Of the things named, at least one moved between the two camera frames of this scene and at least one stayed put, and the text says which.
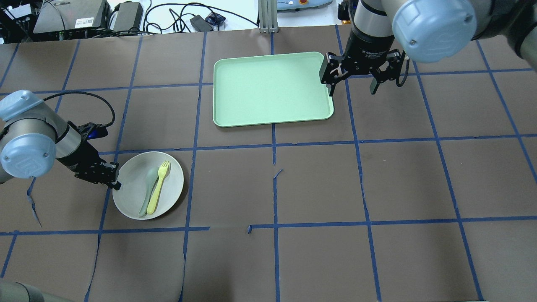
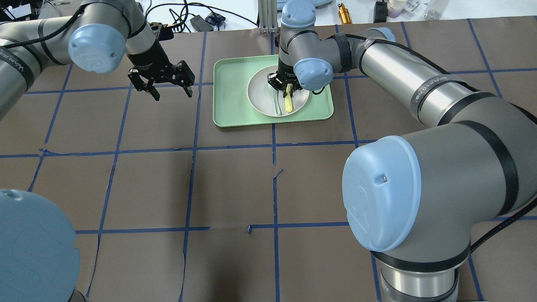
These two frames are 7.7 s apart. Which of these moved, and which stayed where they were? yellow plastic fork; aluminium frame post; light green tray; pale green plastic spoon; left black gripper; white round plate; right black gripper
Moved: left black gripper; yellow plastic fork; pale green plastic spoon; right black gripper; white round plate
Stayed: aluminium frame post; light green tray
